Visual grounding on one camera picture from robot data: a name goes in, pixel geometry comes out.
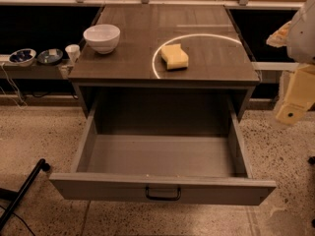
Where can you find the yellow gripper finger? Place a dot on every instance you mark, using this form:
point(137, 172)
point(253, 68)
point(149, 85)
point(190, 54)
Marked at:
point(297, 94)

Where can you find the yellow sponge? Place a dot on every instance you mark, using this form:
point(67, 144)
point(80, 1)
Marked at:
point(174, 57)

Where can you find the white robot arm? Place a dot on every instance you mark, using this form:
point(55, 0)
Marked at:
point(298, 36)

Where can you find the grey drawer cabinet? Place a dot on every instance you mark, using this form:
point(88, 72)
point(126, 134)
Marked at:
point(217, 58)

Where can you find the white ceramic bowl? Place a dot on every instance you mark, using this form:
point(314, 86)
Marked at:
point(102, 38)

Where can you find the small white cup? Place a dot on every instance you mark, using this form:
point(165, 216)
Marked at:
point(73, 51)

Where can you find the low grey side shelf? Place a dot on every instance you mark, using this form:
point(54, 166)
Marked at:
point(35, 71)

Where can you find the dark glazed bowl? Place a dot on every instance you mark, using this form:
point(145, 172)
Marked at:
point(50, 57)

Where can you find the blue patterned bowl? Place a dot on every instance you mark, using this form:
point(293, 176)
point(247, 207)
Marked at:
point(22, 57)

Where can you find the black chair leg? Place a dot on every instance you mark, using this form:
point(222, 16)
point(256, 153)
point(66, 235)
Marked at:
point(14, 197)

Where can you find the black drawer handle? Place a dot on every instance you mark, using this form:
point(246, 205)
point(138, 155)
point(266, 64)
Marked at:
point(163, 195)

